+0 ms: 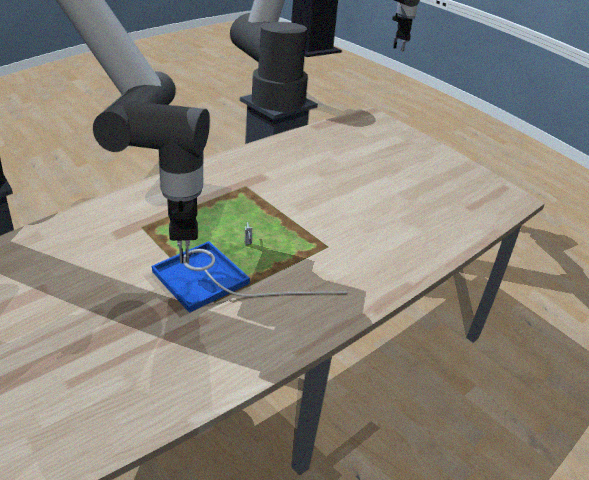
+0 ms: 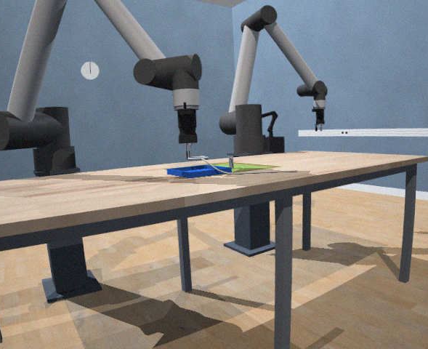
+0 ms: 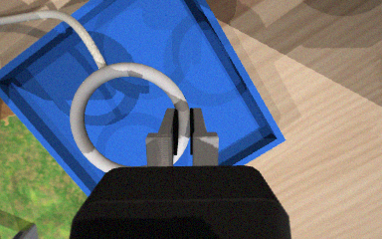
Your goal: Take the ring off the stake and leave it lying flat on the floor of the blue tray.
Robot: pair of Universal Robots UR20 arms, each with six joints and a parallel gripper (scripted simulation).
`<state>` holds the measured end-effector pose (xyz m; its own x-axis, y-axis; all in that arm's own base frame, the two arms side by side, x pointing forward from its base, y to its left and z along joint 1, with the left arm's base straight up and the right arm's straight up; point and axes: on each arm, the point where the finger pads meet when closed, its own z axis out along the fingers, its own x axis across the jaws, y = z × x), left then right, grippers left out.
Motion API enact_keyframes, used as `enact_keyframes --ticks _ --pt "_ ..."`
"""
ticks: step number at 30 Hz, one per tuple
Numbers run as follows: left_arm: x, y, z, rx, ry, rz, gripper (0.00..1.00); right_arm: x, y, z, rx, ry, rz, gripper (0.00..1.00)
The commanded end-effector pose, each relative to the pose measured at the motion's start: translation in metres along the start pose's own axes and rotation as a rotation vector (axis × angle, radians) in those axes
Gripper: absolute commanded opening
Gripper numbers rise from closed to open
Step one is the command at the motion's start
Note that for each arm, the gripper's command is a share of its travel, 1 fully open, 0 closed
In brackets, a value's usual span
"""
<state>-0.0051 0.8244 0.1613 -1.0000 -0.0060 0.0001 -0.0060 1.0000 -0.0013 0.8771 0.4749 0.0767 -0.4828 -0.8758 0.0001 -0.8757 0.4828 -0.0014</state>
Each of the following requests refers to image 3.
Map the green grass turf mat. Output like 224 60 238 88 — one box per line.
0 98 88 239

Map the blue tray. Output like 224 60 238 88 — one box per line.
0 0 286 197

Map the light grey ring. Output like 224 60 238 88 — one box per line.
70 62 190 172

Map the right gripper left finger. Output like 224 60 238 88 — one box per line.
145 108 178 166

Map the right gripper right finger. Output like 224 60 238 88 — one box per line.
190 108 219 166

